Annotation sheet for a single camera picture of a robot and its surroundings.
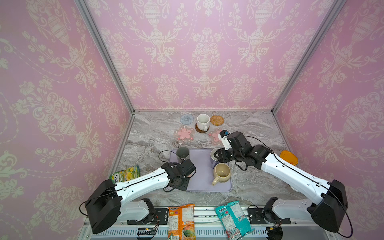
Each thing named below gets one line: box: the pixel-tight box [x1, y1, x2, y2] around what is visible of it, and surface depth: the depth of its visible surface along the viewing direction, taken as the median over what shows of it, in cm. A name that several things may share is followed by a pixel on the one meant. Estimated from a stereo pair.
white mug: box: [196, 113, 211, 132], surface depth 107 cm
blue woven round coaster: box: [179, 114, 194, 125], surface depth 119 cm
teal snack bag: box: [214, 200, 255, 240], surface depth 73 cm
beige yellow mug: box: [212, 162, 231, 186], surface depth 81 cm
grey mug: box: [176, 146, 190, 163], surface depth 89 cm
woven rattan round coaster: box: [210, 115, 225, 126], surface depth 118 cm
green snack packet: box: [109, 164, 141, 184], surface depth 89 cm
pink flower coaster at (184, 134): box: [174, 125, 195, 143], surface depth 109 cm
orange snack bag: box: [168, 203, 196, 240], surface depth 72 cm
